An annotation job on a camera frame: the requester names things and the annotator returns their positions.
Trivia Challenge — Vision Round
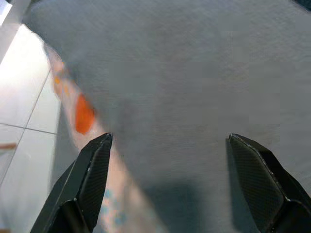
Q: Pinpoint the grey pillow with patterned side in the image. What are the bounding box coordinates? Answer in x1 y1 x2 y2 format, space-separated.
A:
23 0 311 233

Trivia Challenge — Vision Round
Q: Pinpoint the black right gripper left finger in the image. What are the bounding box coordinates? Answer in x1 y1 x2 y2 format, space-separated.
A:
30 132 113 233

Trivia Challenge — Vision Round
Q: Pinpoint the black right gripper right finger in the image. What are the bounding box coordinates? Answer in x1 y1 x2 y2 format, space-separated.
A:
225 133 311 233

